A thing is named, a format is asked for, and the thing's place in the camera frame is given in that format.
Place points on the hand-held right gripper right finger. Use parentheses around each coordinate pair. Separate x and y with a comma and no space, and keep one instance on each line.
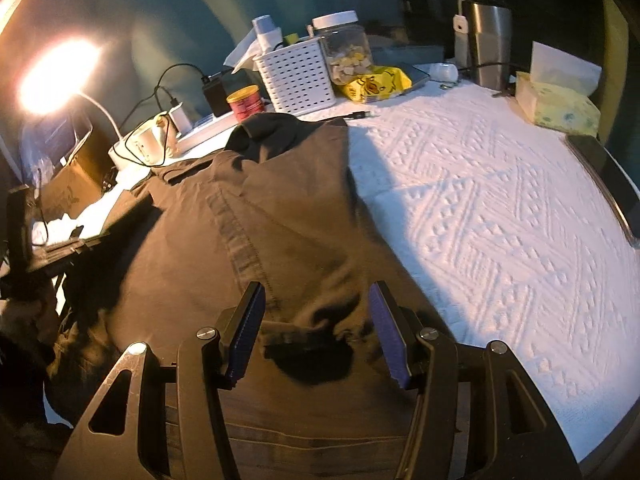
(392,330)

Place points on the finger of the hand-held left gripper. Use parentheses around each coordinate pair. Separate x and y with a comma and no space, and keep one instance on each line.
(70,250)

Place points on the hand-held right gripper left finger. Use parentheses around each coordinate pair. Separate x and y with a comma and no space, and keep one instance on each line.
(247,330)

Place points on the dark brown pants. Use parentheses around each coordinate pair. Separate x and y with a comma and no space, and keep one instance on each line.
(280,200)

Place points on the person's left hand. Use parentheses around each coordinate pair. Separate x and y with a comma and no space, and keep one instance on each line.
(22,317)

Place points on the brown cardboard box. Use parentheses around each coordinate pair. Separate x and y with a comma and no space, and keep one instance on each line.
(75,187)

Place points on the dark blue monitor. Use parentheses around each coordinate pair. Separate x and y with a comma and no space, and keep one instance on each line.
(55,135)

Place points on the white mug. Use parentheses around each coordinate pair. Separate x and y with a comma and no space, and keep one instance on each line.
(146,146)

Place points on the white textured blanket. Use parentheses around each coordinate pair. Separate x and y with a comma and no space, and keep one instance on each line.
(475,185)

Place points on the white desk lamp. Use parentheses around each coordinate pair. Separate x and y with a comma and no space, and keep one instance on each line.
(57,72)

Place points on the white charger plug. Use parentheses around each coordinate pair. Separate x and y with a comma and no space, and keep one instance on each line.
(180,117)

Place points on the white power strip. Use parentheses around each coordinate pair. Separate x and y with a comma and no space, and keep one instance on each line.
(205,130)

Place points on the black power adapter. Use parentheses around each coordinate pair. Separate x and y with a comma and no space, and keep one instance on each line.
(216,97)

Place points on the red can with yellow lid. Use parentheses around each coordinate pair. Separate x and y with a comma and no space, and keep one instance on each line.
(245,105)

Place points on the yellow snack bag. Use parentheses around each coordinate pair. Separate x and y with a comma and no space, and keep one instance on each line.
(372,85)

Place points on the grey tablet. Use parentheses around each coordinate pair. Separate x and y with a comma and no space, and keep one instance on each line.
(417,76)

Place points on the white perforated plastic basket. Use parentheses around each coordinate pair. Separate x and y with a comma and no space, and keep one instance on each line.
(295,77)

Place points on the white crumpled tissue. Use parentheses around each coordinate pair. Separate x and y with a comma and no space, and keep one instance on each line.
(242,52)

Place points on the yellow green tissue box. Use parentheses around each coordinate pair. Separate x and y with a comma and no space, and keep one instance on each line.
(555,105)

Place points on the clear jar with white lid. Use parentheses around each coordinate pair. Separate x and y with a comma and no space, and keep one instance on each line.
(347,55)

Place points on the white paper roll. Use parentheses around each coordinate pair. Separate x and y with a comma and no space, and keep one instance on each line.
(266,32)

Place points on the stainless steel tumbler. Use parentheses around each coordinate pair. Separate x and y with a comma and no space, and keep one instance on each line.
(487,40)

